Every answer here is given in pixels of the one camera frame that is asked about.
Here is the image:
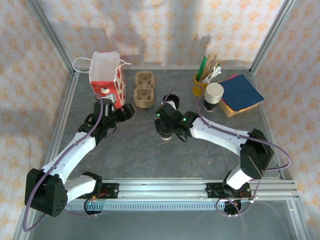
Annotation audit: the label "white wrapped sticks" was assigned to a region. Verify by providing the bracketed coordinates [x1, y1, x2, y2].
[201, 64, 223, 85]

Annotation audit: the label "grey slotted cable duct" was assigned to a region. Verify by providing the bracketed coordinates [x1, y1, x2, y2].
[63, 201, 251, 211]

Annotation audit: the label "brown paper napkin stack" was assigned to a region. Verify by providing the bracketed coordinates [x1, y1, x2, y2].
[218, 99, 260, 118]

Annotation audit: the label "aluminium frame post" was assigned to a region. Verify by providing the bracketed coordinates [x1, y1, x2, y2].
[26, 0, 77, 76]
[249, 0, 298, 76]

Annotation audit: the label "blue paper napkin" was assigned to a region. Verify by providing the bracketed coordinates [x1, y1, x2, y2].
[219, 74, 265, 112]

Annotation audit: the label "stack of paper cups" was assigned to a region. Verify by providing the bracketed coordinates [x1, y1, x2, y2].
[202, 82, 224, 113]

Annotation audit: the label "stack of black cup lids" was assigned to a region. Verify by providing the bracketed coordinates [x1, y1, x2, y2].
[162, 93, 181, 107]

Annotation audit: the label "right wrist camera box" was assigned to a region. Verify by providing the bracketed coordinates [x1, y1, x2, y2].
[163, 99, 178, 110]

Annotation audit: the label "aluminium lower frame leg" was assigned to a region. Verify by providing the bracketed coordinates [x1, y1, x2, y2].
[12, 214, 38, 240]
[286, 199, 310, 240]

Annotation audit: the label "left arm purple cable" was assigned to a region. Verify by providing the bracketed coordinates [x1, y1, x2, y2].
[22, 93, 118, 233]

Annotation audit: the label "aluminium table side rail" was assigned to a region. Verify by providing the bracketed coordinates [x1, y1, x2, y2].
[249, 71, 293, 181]
[42, 69, 81, 176]

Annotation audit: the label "black white paper cup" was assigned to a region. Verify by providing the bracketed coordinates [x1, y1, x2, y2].
[159, 128, 174, 142]

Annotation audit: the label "red white paper gift bag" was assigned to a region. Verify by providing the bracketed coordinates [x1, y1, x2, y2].
[72, 50, 132, 112]

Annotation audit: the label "green straw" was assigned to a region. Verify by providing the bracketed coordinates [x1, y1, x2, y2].
[197, 56, 209, 82]

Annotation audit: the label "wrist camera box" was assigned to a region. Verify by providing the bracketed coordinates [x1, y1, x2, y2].
[163, 99, 178, 110]
[102, 97, 118, 116]

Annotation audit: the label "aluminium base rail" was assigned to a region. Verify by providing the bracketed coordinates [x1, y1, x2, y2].
[26, 177, 300, 201]

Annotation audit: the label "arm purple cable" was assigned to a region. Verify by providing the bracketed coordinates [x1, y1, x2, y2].
[172, 83, 293, 218]
[22, 93, 118, 233]

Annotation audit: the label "yellow holder cup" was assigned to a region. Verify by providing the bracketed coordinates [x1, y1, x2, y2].
[191, 72, 210, 97]

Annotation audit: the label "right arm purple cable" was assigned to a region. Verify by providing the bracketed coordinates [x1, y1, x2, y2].
[172, 83, 293, 218]

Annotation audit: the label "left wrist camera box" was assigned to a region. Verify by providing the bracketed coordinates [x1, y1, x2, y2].
[102, 97, 118, 116]

